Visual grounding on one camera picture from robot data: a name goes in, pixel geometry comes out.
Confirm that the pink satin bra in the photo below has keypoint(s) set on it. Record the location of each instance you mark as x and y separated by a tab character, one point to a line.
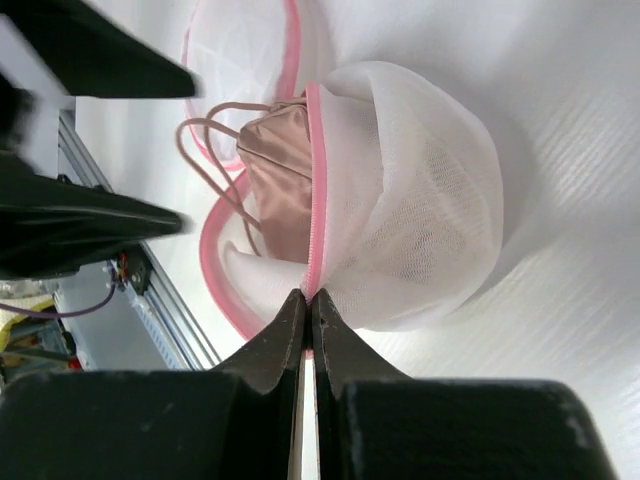
273	144

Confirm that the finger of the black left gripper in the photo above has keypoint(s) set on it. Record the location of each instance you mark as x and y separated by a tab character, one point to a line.
93	57
51	228

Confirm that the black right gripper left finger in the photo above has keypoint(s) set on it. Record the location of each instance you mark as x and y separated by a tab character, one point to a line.
237	420

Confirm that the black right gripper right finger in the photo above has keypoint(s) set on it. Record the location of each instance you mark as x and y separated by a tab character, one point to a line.
375	422

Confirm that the perforated cable duct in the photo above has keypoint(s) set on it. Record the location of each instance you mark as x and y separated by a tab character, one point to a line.
159	336

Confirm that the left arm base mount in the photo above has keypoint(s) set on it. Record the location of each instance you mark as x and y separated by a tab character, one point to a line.
133	269

